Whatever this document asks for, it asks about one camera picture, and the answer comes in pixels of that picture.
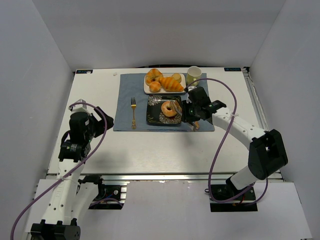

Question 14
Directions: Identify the orange ring donut bread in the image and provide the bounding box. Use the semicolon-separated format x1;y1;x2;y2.
161;101;177;118

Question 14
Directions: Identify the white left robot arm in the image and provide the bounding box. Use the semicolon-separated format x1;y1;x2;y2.
30;102;114;240

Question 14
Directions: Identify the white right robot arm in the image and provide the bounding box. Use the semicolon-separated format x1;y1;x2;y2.
181;87;288;196

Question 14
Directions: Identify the orange croissant bread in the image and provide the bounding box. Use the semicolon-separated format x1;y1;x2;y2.
159;76;184;92

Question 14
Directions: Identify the small round bread roll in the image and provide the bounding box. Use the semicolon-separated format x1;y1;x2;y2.
171;73;182;83

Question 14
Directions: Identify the front small bread roll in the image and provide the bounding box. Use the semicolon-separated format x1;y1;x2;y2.
149;81;161;93

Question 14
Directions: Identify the back orange donut bread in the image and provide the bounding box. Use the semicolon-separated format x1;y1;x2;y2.
145;68;163;86

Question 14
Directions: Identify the purple gold knife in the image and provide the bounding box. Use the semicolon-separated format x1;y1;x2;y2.
194;121;200;130

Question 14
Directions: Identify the blue cloth placemat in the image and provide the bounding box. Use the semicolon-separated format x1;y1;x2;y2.
112;72;216;133

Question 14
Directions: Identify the gold fork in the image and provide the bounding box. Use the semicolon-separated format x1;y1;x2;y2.
131;97;137;130

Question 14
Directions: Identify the black floral square plate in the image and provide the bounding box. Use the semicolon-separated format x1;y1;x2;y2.
146;94;182;126

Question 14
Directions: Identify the pale yellow mug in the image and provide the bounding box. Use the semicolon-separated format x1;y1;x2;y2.
186;66;202;86

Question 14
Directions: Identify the white rectangular serving tray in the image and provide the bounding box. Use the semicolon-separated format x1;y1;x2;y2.
143;73;186;95

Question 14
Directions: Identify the right blue table sticker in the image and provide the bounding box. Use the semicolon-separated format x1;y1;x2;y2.
223;67;242;72

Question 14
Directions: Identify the blue table sticker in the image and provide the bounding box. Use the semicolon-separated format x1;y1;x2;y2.
223;67;242;72
75;69;93;74

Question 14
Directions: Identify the left blue table sticker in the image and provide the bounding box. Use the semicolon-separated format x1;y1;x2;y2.
75;69;93;74

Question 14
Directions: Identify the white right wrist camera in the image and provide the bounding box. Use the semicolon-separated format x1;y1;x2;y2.
186;86;197;104

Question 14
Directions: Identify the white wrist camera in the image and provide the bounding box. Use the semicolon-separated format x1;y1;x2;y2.
68;99;90;114
186;86;197;104

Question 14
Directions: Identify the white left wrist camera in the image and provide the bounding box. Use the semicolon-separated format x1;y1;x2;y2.
68;99;90;114

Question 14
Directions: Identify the aluminium front table rail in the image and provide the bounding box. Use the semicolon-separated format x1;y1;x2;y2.
46;171;282;185

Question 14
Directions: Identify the aluminium right side rail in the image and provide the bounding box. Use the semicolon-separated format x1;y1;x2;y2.
242;66;269;130

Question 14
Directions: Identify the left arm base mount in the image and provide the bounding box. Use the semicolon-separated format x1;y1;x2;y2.
77;174;124;210

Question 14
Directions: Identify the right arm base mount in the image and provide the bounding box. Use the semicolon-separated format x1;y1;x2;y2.
209;184;258;213

